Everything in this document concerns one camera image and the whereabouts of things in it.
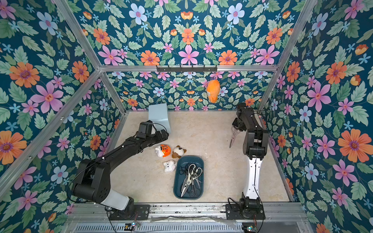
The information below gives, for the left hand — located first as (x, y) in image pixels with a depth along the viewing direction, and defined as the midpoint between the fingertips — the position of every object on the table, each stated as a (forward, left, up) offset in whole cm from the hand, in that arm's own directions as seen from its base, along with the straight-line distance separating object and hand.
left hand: (165, 134), depth 91 cm
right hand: (+8, -52, -8) cm, 54 cm away
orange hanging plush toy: (+25, -34, +15) cm, 44 cm away
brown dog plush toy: (-8, -7, -10) cm, 15 cm away
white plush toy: (-18, -3, -9) cm, 20 cm away
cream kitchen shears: (-20, -16, -9) cm, 27 cm away
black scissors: (-32, -16, -11) cm, 37 cm away
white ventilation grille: (-47, +1, -13) cm, 49 cm away
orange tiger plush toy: (-8, +2, -7) cm, 10 cm away
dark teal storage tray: (-22, -9, -12) cm, 26 cm away
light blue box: (+13, +5, +4) cm, 15 cm away
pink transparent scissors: (+7, -50, -12) cm, 52 cm away
